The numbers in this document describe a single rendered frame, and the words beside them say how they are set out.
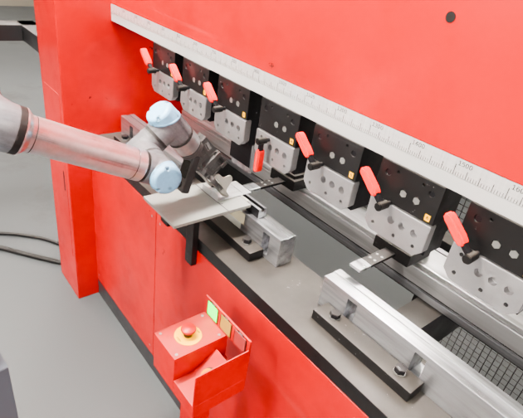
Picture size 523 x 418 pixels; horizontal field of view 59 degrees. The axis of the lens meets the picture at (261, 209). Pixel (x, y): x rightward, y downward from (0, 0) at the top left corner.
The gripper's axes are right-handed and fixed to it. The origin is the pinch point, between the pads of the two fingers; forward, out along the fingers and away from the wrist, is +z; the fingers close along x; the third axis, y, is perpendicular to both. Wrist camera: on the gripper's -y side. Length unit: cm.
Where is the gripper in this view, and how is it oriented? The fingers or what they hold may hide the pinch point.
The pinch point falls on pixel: (218, 191)
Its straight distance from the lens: 143.3
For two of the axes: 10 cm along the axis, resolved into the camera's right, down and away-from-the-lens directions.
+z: 4.0, 5.0, 7.6
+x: -6.2, -4.6, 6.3
